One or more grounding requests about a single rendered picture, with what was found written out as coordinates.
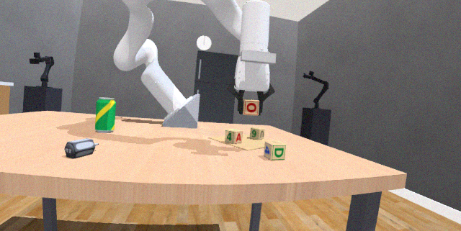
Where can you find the pale yellow square mat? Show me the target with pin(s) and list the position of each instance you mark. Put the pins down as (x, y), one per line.
(247, 143)

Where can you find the green soda can with yellow stripe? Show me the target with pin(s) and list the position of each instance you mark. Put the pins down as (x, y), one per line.
(105, 115)

